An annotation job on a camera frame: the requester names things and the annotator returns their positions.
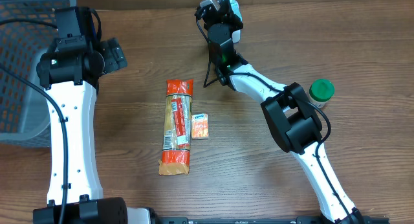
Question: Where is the small orange tissue pack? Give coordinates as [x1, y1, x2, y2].
[191, 113, 209, 139]

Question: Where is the red cracker sleeve package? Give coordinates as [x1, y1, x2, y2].
[158, 79, 193, 175]

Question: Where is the green lid jar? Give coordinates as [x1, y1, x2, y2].
[309, 79, 335, 108]

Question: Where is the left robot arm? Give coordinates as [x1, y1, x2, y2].
[33, 6, 158, 223]

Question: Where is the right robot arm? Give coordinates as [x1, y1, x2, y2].
[195, 0, 364, 223]

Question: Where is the white barcode scanner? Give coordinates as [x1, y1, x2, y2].
[232, 30, 241, 43]

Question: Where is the grey plastic mesh basket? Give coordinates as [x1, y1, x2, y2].
[1, 0, 76, 148]

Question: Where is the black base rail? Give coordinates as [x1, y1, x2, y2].
[145, 216, 391, 224]

